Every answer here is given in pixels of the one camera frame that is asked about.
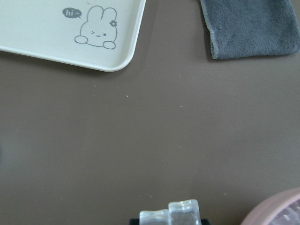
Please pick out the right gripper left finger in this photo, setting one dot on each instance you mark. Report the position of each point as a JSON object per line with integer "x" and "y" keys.
{"x": 134, "y": 221}

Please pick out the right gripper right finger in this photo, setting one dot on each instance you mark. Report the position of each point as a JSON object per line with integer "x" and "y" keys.
{"x": 204, "y": 222}

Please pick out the pink bowl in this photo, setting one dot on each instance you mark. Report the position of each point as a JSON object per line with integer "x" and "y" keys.
{"x": 280, "y": 209}

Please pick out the cream bunny tray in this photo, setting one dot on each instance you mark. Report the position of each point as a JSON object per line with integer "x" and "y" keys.
{"x": 95, "y": 34}

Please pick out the grey folded cloth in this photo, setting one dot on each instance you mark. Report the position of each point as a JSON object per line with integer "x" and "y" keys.
{"x": 246, "y": 28}

